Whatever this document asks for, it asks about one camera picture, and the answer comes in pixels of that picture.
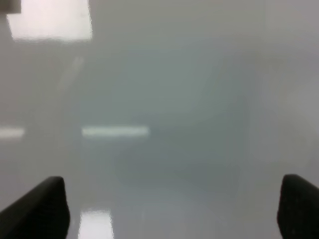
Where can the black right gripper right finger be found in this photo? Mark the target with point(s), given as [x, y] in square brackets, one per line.
[298, 211]

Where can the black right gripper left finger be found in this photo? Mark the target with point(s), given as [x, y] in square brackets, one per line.
[42, 213]

